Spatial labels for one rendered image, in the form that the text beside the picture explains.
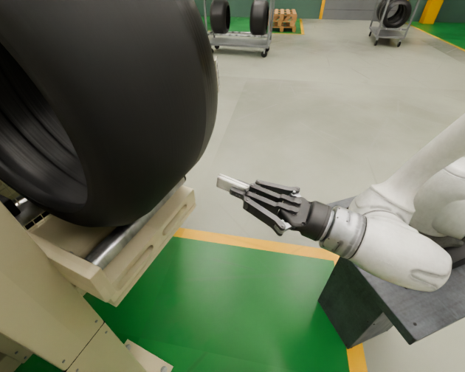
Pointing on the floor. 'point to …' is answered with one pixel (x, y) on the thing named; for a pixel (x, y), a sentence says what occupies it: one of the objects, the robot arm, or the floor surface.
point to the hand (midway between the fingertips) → (232, 185)
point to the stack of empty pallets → (285, 19)
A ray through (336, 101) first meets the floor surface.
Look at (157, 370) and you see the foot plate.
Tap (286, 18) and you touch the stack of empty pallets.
